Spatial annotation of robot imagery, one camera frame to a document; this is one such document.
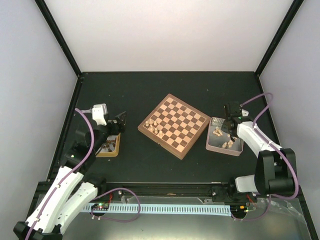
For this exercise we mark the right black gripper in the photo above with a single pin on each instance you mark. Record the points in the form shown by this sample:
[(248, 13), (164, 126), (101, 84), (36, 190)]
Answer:
[(224, 127)]

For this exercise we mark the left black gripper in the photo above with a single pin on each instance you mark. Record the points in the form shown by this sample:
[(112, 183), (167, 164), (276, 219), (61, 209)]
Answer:
[(121, 125)]

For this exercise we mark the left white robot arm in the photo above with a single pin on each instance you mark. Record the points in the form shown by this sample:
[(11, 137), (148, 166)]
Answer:
[(68, 193)]

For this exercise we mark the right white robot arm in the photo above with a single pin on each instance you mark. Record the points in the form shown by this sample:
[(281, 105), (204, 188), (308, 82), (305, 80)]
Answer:
[(275, 171)]

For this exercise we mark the pile of dark chess pieces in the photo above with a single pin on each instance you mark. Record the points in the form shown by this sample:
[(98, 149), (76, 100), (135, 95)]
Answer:
[(109, 146)]

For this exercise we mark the pile of light chess pieces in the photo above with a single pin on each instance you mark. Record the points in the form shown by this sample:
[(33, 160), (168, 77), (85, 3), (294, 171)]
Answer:
[(221, 139)]

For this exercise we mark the left control circuit board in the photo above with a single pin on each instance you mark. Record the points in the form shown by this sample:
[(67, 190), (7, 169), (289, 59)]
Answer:
[(100, 207)]

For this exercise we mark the control circuit board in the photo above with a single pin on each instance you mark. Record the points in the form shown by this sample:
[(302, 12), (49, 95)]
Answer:
[(242, 208), (100, 207)]

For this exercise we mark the right control circuit board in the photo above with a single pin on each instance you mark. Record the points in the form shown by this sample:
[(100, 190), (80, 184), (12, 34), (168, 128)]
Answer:
[(242, 208)]

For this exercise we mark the yellow plastic tray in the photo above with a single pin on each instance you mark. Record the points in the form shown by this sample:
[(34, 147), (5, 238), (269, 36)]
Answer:
[(102, 154)]

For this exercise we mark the pink plastic basket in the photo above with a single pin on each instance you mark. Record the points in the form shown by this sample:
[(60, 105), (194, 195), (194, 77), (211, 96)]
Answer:
[(235, 150)]

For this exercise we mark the wooden chessboard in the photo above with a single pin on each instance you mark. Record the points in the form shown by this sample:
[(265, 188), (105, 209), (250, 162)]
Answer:
[(181, 124)]

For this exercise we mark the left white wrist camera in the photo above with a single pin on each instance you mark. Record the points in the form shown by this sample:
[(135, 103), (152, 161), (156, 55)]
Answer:
[(99, 111)]

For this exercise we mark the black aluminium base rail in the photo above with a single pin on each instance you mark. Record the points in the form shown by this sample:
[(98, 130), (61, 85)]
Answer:
[(218, 192)]

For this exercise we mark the white slotted cable duct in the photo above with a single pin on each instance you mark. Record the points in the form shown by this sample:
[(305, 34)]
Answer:
[(168, 209)]

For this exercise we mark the right black frame post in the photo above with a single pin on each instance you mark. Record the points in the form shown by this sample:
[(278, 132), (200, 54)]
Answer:
[(285, 23)]

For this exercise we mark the black frame post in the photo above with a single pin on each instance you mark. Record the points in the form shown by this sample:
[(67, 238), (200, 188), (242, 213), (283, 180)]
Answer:
[(46, 13), (285, 23)]

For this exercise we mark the left black frame post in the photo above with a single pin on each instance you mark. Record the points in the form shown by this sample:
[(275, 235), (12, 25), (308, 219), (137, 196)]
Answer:
[(46, 13)]

